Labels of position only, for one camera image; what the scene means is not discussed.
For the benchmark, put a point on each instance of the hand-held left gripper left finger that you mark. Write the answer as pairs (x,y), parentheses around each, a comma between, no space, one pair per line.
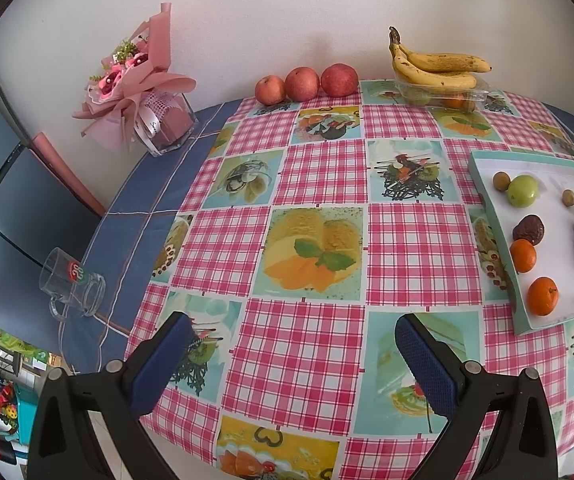
(162,360)

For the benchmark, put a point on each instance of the clear glass mug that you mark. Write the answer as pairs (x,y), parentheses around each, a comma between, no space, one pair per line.
(69,280)

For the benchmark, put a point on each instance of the spotted yellow banana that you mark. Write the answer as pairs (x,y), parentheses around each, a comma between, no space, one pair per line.
(447,62)

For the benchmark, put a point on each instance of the colourful toy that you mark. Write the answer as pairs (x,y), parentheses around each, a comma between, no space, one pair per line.
(4,402)

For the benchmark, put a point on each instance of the packed green jujube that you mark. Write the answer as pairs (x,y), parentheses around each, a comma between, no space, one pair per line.
(419,97)

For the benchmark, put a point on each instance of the clear plastic clamshell container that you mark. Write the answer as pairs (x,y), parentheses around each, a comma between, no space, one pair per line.
(482,95)

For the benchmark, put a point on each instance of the small packed orange tangerine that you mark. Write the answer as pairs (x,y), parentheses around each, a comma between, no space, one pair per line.
(470,105)

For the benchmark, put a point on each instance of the dark wrinkled avocado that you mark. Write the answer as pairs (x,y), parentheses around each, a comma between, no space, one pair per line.
(528,229)

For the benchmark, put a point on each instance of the green mat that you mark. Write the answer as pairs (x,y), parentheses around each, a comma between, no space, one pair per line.
(17,345)

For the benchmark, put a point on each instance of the pink checkered printed tablecloth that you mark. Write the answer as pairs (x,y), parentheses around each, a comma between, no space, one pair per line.
(307,345)

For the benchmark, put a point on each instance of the dark blue cabinet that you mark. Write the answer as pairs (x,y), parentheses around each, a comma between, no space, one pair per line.
(22,210)

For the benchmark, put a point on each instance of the pink wrapped flower bouquet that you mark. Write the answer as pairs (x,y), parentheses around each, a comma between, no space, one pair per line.
(142,80)

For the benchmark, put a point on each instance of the large red apple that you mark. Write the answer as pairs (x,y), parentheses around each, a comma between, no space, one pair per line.
(339,80)

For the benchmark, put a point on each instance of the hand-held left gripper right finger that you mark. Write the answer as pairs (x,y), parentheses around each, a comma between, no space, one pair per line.
(424,365)

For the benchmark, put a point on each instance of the teal rimmed white tray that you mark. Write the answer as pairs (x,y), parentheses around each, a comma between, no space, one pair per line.
(554,245)

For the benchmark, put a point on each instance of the green apple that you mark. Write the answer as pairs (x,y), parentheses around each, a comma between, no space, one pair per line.
(523,190)

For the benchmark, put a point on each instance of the square glass vase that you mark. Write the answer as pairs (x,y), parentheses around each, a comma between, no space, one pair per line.
(172,125)

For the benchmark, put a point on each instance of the teal plastic stool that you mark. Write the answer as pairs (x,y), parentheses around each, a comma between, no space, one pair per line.
(29,410)

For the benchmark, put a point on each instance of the small red apple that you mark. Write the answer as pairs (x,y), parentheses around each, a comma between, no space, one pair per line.
(270,90)

